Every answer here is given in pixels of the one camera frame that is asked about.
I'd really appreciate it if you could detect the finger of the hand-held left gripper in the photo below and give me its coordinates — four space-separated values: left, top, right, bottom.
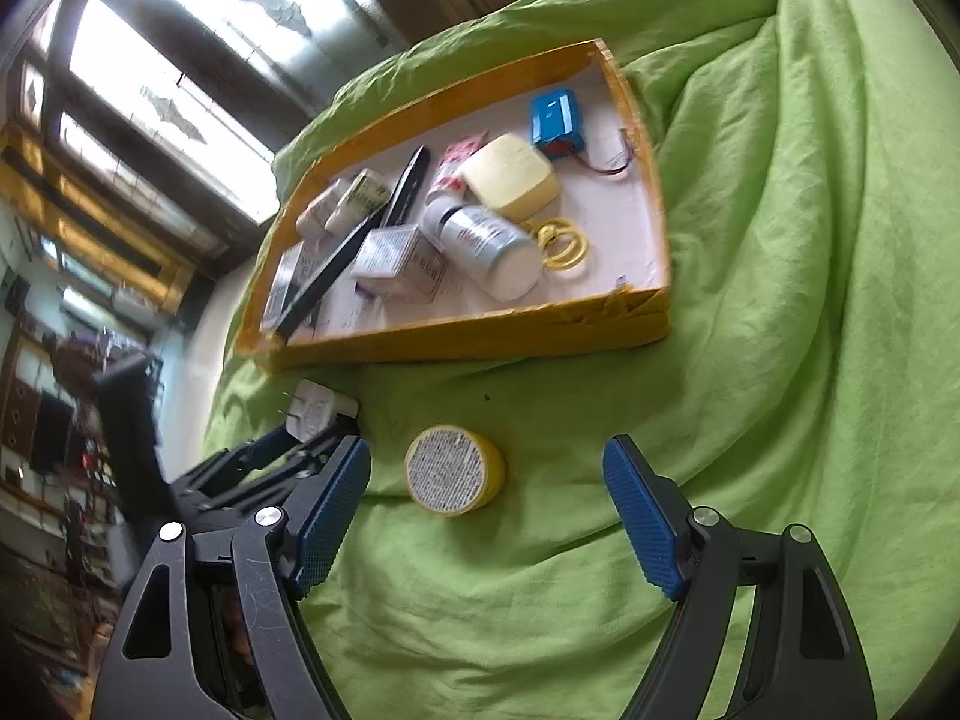
182 424 299 490
196 431 359 517

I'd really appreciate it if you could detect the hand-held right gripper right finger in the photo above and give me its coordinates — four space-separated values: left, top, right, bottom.
602 435 878 720

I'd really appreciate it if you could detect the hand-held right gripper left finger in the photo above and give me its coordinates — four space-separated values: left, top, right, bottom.
90 435 374 720

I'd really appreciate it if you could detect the white plug adapter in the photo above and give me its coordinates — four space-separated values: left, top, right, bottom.
283 379 361 442

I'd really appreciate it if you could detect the yellow round tin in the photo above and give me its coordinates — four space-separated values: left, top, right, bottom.
403 424 507 518

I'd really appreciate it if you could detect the white and blue medicine box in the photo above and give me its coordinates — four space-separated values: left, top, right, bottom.
262 240 331 323

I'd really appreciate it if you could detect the black marker with yellow end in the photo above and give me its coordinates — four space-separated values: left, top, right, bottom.
271 210 387 338

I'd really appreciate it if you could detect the grey medicine box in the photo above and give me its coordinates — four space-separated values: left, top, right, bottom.
351 225 447 305

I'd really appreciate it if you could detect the white bottle with green print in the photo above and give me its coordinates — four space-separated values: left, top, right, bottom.
330 169 391 235

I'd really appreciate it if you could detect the yellow cord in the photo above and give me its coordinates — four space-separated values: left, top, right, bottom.
531 216 591 271

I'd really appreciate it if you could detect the yellow cardboard box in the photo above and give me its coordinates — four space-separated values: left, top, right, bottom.
234 37 671 374

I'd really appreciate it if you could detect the white bottle with red label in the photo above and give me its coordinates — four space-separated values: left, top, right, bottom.
420 195 543 302

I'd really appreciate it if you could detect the black marker with purple end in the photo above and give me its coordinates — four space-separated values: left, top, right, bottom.
354 144 430 295

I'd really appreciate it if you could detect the floral hand cream tube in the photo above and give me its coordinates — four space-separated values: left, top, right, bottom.
426 131 485 200

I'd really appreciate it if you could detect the yellow toy game console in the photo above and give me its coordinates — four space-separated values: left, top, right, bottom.
459 133 562 222

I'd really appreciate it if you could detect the blue battery pack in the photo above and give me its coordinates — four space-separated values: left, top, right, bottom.
530 88 642 181

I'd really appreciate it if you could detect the yellow wooden cabinet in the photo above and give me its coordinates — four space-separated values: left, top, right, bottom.
0 124 196 308

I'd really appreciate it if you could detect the green blanket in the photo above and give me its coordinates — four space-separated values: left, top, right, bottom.
202 0 960 720

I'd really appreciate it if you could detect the stained glass door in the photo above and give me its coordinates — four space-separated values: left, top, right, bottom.
67 0 278 226
112 0 406 76

